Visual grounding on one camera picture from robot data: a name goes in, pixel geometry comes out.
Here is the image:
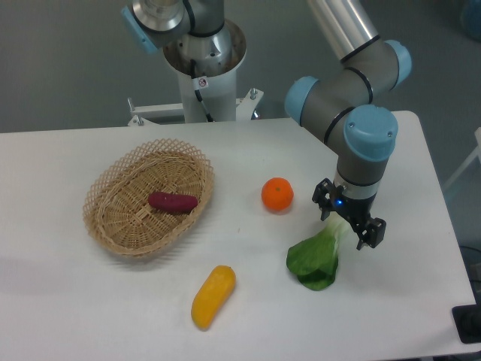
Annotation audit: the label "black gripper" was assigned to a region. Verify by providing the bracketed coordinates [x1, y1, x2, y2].
[312, 178, 386, 250]

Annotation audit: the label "purple sweet potato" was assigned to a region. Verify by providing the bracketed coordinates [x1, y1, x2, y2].
[147, 192, 198, 214]

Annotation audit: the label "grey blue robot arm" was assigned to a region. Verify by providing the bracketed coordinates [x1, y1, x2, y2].
[121, 1, 412, 247]

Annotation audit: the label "woven wicker basket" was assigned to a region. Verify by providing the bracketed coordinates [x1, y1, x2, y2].
[83, 138, 214, 256]

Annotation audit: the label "green bok choy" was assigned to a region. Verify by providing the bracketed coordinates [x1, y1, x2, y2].
[286, 216, 350, 291]

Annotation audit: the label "orange tangerine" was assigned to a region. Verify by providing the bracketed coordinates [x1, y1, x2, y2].
[261, 177, 294, 213]

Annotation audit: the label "yellow mango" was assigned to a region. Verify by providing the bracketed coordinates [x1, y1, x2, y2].
[191, 265, 236, 331]

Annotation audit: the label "black box at table edge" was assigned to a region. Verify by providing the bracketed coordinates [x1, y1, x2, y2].
[452, 305, 480, 344]

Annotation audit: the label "blue object top right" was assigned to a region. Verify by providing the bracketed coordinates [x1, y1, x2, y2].
[460, 0, 481, 41]

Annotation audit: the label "white frame at right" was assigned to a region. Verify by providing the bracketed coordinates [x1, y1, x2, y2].
[442, 128, 481, 193]

